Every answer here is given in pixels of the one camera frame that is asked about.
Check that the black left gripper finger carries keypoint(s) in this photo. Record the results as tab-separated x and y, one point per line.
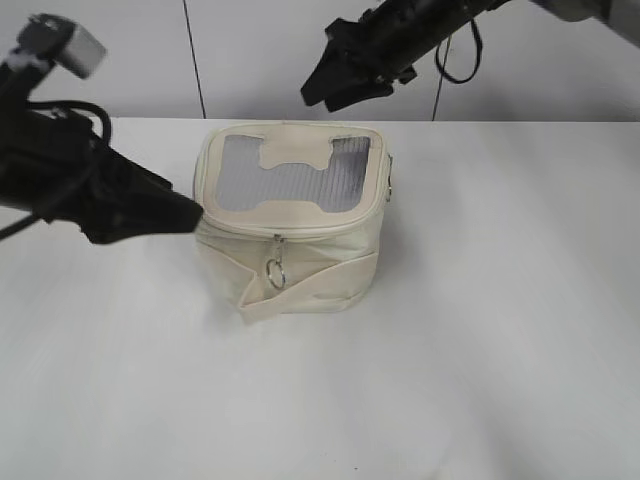
123	175
169	213

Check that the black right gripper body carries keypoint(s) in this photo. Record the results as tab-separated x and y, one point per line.
383	45

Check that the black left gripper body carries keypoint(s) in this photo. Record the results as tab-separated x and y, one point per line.
54	168

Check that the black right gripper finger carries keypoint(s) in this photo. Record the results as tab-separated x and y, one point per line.
325	80
360	95

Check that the cream canvas zipper bag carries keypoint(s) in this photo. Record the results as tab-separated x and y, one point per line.
292	214

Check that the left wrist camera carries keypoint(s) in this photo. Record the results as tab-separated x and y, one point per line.
45	42

